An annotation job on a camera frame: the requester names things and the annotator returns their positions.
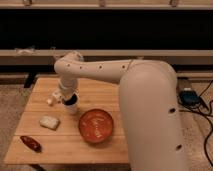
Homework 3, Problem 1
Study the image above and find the red orange bowl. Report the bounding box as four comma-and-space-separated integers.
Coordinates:
78, 109, 114, 144

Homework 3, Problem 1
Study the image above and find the black eraser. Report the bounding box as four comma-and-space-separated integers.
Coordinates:
64, 94, 77, 105

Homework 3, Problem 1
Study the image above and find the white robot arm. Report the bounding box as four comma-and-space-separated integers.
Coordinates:
54, 52, 189, 171

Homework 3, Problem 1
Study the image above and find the blue power adapter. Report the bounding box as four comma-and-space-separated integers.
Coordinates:
179, 89, 200, 106

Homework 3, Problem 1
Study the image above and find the grey metal rail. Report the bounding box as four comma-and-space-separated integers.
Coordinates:
0, 49, 213, 66

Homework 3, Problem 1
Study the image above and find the wooden cutting board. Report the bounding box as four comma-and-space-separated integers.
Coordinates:
4, 78, 128, 164

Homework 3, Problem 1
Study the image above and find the black cable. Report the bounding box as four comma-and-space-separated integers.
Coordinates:
176, 79, 213, 168

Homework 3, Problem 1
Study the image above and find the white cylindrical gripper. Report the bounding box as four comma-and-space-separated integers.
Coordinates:
59, 76, 78, 98

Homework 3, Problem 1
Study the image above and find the white ceramic cup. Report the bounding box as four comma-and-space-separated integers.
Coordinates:
62, 96, 78, 115

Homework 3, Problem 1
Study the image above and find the dark red chili pepper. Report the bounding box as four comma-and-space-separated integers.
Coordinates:
20, 136, 41, 152

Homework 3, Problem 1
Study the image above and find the white folded cloth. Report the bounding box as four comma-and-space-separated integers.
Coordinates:
39, 116, 60, 130

